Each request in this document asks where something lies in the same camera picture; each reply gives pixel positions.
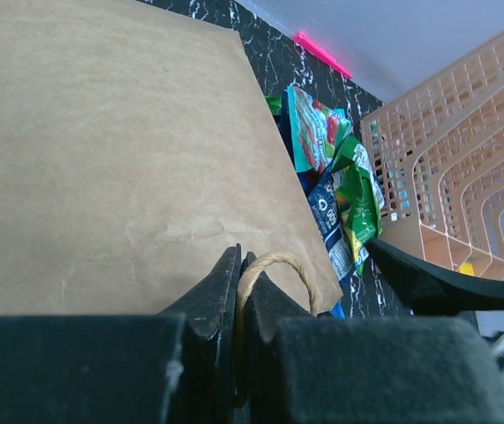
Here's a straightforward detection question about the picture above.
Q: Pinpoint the brown paper bag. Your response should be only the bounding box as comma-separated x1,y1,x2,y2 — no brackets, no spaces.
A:
0,0,345,407

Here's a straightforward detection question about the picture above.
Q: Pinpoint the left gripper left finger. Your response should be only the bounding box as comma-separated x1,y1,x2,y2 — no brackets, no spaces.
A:
0,246,242,423

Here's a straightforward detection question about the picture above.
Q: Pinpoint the yellow small object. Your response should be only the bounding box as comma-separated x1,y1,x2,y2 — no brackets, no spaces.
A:
457,261,475,276

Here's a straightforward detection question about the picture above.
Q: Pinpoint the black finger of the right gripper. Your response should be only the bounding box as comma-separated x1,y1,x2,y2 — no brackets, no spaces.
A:
365,238,504,316

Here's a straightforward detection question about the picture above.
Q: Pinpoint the small blue snack packet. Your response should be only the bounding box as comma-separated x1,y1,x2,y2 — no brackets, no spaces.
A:
329,302,345,319

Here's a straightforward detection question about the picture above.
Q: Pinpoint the green white snack bag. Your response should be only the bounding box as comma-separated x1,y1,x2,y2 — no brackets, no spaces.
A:
330,136,385,276

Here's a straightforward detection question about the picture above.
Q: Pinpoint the teal red candy bag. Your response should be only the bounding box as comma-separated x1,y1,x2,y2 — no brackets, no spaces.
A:
287,85,352,174

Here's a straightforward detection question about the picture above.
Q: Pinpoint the orange plastic desk organizer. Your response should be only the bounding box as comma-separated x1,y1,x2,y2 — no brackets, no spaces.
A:
360,30,504,276

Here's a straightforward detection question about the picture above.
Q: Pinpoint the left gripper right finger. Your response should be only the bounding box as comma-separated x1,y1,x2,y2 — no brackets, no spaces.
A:
241,276,504,423

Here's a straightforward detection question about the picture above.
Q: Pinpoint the blue white snack bag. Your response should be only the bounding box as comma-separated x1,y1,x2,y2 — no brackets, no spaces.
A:
307,170,355,285

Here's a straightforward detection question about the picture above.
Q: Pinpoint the pink tape strip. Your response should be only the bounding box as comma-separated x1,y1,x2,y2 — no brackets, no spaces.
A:
292,32,353,80

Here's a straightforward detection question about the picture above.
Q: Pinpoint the green Chuba cassava chips bag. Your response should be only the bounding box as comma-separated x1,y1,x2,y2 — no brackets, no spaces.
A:
265,95,282,117

